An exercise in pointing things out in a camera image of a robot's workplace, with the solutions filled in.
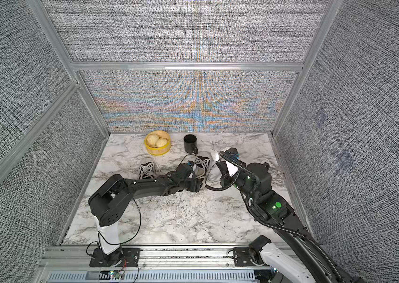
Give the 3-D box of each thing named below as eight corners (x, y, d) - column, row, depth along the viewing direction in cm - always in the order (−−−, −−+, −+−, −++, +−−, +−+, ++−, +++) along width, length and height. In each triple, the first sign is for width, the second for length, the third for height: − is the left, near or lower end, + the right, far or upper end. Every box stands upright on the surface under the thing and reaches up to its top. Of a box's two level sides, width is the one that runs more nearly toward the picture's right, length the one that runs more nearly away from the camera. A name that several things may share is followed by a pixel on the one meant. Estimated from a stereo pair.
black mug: (184, 155, 109) (183, 146, 103) (185, 142, 116) (184, 134, 110) (198, 155, 109) (197, 146, 103) (198, 142, 116) (197, 134, 110)
